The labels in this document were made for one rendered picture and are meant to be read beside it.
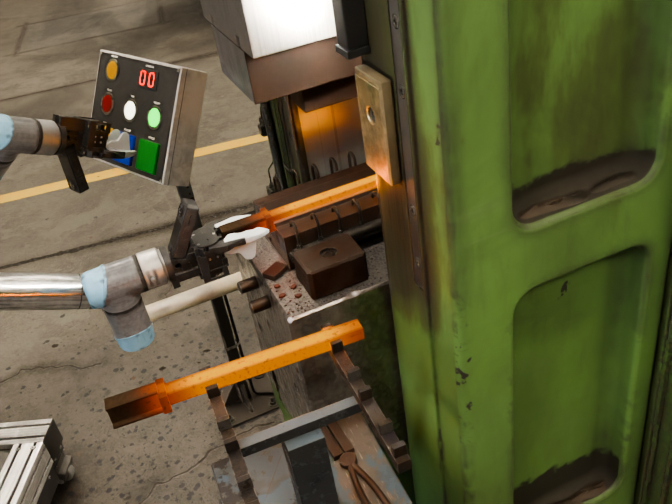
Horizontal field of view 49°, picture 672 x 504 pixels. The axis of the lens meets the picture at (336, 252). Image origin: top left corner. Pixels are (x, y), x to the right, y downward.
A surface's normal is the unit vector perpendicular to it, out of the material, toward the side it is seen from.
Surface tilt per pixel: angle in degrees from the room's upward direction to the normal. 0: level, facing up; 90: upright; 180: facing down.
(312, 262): 0
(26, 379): 0
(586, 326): 90
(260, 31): 90
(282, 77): 90
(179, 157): 90
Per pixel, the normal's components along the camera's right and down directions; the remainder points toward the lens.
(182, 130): 0.75, 0.29
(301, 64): 0.40, 0.48
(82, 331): -0.14, -0.81
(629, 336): -0.85, 0.39
